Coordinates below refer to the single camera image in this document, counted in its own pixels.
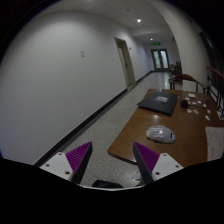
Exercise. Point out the white paper sheet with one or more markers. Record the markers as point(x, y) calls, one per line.
point(215, 142)

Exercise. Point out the mouse in plastic bag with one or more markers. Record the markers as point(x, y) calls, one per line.
point(161, 134)

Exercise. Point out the green exit sign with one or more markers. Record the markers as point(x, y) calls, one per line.
point(156, 43)

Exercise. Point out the wooden armchair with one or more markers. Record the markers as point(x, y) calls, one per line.
point(186, 78)

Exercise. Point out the black flat mouse pad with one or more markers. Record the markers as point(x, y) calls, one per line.
point(161, 102)

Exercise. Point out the wooden stair railing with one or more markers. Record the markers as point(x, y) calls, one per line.
point(215, 89)

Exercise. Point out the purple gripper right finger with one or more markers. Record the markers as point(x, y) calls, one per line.
point(153, 166)

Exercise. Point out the beige hallway door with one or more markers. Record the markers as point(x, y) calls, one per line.
point(126, 62)

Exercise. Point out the glass double exit door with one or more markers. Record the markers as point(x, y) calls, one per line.
point(160, 59)

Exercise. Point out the small black box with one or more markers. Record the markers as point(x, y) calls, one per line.
point(184, 104)

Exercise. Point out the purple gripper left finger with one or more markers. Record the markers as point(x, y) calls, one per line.
point(70, 166)

